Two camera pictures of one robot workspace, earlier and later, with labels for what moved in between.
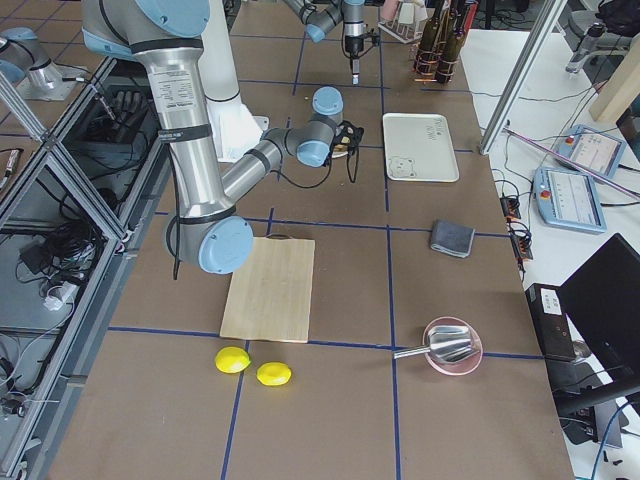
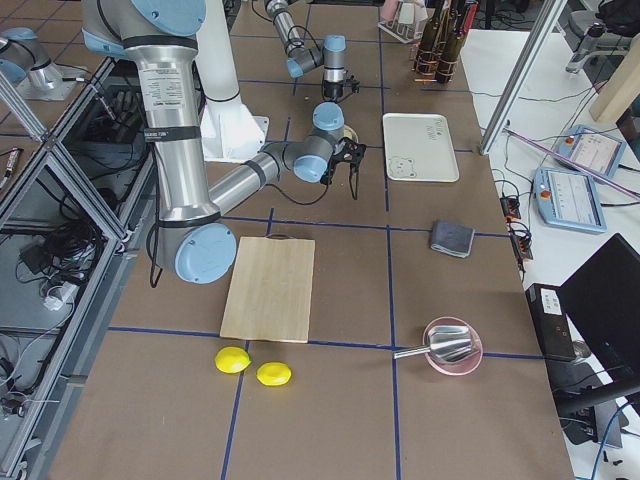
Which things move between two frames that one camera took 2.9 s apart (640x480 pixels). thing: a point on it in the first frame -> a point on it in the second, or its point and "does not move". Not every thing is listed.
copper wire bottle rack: x=434 y=66 does not move
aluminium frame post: x=549 y=18 does not move
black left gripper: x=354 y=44 -> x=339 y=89
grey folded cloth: x=451 y=238 does not move
